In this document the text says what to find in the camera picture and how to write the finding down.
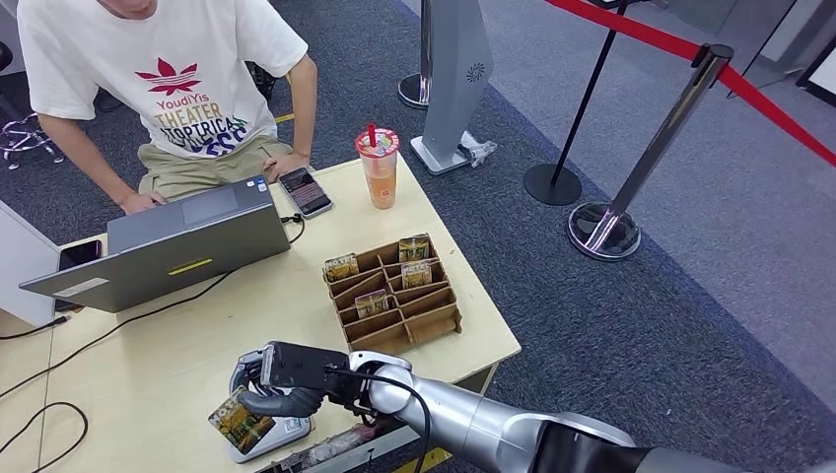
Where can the orange bubble tea cup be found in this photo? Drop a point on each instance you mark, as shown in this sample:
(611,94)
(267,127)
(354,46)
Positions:
(382,183)

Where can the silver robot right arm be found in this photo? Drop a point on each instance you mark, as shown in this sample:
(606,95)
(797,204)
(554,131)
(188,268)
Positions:
(470,418)

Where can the black smartphone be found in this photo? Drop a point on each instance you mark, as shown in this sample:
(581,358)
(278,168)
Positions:
(81,253)
(305,191)

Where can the red straw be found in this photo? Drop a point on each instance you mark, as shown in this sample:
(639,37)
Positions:
(371,134)

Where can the white desk crossbar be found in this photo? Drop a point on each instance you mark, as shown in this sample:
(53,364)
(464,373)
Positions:
(379,450)

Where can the black stanchion post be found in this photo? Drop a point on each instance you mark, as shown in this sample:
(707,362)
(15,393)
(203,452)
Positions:
(552,185)

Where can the cardboard card organizer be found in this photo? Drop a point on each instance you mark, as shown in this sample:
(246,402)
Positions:
(431,310)

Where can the white cabinet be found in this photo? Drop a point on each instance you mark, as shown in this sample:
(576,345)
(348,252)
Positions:
(19,274)

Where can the person's right forearm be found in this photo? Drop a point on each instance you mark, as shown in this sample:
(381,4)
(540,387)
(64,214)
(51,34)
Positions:
(85,156)

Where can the crumpled clear plastic wrap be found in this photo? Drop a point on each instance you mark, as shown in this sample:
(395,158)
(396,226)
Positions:
(477,149)

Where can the desk leg panel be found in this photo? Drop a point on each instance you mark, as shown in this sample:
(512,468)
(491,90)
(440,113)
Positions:
(488,380)

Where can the person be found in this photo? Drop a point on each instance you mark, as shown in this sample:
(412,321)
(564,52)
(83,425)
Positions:
(163,52)

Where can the person's right hand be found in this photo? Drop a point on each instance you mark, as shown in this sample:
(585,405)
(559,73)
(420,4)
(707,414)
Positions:
(140,201)

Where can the grey card reader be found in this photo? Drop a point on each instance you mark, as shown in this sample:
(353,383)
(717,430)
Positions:
(294,436)

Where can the chrome swivel chair base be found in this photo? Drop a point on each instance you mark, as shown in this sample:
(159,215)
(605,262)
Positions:
(26,134)

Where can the black chair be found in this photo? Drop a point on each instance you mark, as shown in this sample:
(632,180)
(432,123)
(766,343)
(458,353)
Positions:
(261,81)

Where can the grey laptop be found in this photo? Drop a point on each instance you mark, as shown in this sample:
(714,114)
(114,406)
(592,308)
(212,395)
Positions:
(163,261)

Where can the person's left forearm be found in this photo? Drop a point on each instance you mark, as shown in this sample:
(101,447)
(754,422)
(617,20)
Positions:
(304,104)

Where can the person's left hand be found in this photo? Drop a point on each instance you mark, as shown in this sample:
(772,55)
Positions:
(287,163)

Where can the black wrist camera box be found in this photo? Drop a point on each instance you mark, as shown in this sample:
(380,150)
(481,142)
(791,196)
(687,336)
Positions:
(307,365)

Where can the red barrier belt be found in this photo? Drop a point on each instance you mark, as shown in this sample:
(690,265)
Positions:
(777,114)
(653,38)

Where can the silver kiosk stand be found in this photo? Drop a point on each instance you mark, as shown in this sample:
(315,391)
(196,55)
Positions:
(457,65)

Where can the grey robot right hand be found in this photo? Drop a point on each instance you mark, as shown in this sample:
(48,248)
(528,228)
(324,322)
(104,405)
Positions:
(287,403)

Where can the yellow floor tape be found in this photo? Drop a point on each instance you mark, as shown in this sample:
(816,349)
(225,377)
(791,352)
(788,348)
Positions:
(424,460)
(284,118)

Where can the black framed panel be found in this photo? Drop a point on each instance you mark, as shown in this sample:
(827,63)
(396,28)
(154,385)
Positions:
(826,77)

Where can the chrome stanchion post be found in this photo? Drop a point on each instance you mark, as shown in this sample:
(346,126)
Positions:
(413,90)
(661,137)

